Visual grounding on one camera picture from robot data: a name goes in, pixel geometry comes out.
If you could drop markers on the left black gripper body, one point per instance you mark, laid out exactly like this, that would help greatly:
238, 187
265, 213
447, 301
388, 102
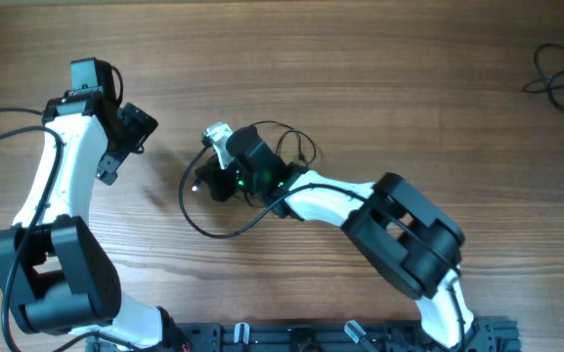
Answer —
136, 128

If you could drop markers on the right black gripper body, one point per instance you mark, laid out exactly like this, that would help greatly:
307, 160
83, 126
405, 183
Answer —
227, 181

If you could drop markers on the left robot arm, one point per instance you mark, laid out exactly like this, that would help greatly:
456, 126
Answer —
54, 275

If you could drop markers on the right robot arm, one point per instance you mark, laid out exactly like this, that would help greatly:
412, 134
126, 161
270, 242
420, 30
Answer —
412, 244

